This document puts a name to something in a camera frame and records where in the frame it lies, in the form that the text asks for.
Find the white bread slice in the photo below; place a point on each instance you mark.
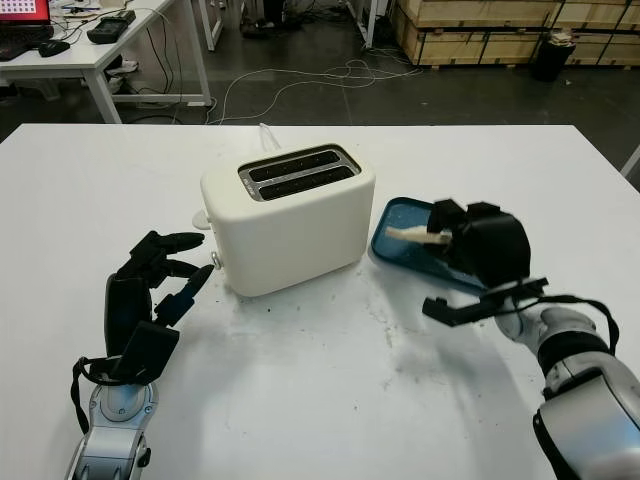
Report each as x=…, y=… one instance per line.
x=407, y=233

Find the white-legged desk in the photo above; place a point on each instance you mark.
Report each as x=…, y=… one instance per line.
x=212, y=25

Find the cream white two-slot toaster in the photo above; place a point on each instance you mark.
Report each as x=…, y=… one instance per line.
x=295, y=235

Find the black handheld device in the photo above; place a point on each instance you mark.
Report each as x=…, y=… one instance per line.
x=110, y=27

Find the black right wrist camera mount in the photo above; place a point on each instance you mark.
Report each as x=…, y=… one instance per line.
x=475, y=310

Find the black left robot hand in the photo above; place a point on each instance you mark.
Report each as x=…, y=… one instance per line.
x=127, y=310

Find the white office desk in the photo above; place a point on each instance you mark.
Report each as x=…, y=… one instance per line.
x=75, y=60

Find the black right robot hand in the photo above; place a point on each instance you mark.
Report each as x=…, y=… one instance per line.
x=495, y=250

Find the blue rectangular tray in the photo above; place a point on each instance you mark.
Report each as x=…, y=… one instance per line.
x=405, y=255

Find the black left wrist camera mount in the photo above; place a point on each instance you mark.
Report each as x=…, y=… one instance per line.
x=147, y=350

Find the person with dark shoes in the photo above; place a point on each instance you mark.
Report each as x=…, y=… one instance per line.
x=257, y=27

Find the black computer mouse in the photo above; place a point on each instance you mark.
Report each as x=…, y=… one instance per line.
x=54, y=48

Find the white power strip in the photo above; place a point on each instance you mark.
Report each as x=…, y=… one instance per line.
x=175, y=104

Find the black trash bin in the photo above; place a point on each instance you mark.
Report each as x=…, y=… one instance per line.
x=552, y=60

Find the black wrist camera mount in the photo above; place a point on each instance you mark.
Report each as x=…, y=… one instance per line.
x=475, y=310
x=147, y=350

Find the pale wooden crate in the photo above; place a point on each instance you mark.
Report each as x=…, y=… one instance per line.
x=475, y=12
x=475, y=47

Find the black laptop with red screen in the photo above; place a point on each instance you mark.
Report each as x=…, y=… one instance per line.
x=22, y=35

